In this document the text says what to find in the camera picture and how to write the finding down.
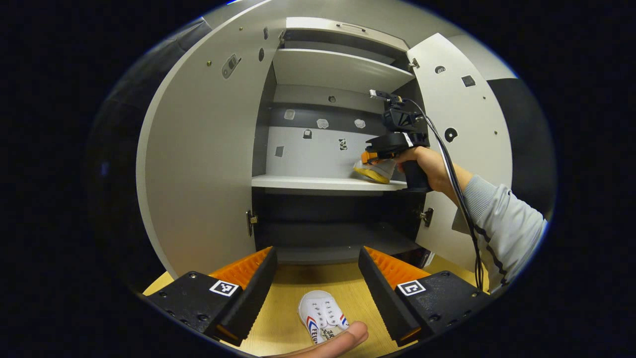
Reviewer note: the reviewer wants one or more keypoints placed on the white striped shoe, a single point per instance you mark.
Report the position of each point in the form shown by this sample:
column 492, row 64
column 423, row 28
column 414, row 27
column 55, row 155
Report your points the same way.
column 320, row 311
column 377, row 171

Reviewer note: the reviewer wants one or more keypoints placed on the white shoe cabinet door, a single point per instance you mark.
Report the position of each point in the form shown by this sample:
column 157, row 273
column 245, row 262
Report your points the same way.
column 477, row 124
column 198, row 174

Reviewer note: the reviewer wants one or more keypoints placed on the blue white box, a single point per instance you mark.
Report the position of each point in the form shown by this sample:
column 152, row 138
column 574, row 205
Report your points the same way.
column 422, row 257

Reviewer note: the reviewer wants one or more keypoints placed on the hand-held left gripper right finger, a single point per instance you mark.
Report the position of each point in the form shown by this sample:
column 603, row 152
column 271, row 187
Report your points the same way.
column 385, row 303

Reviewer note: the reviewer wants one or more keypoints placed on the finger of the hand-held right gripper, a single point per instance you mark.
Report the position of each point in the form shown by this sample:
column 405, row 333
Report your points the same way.
column 370, row 158

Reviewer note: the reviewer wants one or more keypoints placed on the black backdrop cloth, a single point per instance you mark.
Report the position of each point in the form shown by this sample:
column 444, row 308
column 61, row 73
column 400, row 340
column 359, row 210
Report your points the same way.
column 526, row 149

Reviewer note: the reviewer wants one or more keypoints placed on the white cabinet shelf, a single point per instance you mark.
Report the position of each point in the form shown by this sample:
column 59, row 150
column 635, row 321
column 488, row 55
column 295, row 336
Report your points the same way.
column 308, row 182
column 338, row 69

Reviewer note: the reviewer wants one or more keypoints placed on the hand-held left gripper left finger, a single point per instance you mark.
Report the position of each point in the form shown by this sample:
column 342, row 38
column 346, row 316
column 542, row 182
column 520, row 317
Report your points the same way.
column 253, row 303

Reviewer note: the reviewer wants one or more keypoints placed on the white cabinet drawer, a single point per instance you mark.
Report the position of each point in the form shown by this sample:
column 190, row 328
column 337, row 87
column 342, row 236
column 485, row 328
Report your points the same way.
column 318, row 27

